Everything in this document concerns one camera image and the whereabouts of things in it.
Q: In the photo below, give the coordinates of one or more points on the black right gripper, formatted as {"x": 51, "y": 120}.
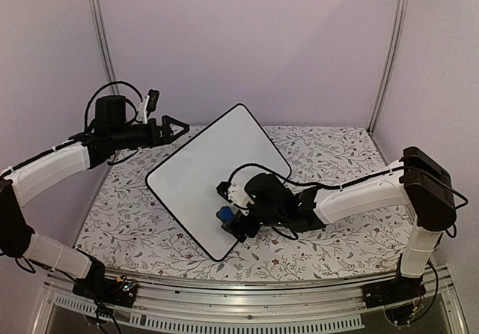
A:
{"x": 233, "y": 229}

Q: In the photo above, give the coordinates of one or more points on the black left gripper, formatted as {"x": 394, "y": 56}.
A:
{"x": 166, "y": 133}

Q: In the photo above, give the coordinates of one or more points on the blue whiteboard eraser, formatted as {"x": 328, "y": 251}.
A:
{"x": 225, "y": 214}

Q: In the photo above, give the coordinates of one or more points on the white whiteboard black frame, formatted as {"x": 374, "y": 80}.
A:
{"x": 185, "y": 183}

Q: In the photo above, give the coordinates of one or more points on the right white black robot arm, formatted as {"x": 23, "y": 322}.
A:
{"x": 415, "y": 180}

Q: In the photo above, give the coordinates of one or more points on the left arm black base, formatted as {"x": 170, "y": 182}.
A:
{"x": 120, "y": 291}

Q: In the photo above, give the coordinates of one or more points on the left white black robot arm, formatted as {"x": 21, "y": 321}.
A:
{"x": 41, "y": 177}

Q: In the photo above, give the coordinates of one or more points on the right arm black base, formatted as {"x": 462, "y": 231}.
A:
{"x": 400, "y": 297}

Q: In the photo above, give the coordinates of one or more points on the floral patterned table mat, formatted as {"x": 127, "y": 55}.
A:
{"x": 127, "y": 228}

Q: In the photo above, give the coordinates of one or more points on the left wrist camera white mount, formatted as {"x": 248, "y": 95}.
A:
{"x": 117, "y": 110}

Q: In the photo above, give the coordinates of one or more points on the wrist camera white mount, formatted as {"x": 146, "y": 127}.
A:
{"x": 264, "y": 191}
{"x": 117, "y": 110}

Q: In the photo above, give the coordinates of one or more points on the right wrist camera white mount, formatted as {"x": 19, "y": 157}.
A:
{"x": 264, "y": 191}

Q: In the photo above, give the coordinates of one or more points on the left aluminium corner post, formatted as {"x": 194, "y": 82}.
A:
{"x": 102, "y": 40}

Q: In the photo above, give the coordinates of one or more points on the aluminium corner post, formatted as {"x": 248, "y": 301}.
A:
{"x": 102, "y": 40}
{"x": 391, "y": 55}

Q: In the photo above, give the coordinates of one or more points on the aluminium front rail frame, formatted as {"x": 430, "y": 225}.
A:
{"x": 174, "y": 305}

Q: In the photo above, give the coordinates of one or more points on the right aluminium corner post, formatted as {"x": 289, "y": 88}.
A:
{"x": 391, "y": 55}

